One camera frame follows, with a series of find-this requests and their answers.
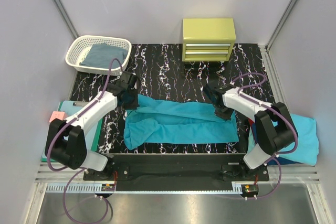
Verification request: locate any folded grey-blue t shirt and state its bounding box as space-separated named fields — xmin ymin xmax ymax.
xmin=80 ymin=43 xmax=128 ymax=69

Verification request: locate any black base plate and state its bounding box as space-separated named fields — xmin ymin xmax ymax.
xmin=83 ymin=154 xmax=269 ymax=193

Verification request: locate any teal t shirt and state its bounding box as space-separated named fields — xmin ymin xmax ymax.
xmin=123 ymin=94 xmax=239 ymax=150

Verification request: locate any pink cube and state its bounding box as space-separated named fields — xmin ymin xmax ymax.
xmin=49 ymin=111 xmax=68 ymax=123

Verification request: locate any yellow-green drawer cabinet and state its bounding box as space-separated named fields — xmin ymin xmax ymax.
xmin=182 ymin=18 xmax=236 ymax=62

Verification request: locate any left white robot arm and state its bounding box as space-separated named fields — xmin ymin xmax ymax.
xmin=45 ymin=71 xmax=138 ymax=180

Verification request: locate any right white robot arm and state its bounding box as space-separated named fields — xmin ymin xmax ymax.
xmin=204 ymin=84 xmax=299 ymax=180

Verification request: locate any dark blue t shirt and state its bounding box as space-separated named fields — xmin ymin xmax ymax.
xmin=267 ymin=157 xmax=296 ymax=165

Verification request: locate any green cutting mat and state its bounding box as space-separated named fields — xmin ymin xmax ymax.
xmin=40 ymin=100 xmax=106 ymax=162

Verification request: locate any light blue t shirt pile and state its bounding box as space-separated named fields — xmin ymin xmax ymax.
xmin=248 ymin=112 xmax=320 ymax=167

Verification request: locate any white plastic laundry basket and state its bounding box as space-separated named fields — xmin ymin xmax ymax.
xmin=65 ymin=35 xmax=132 ymax=76

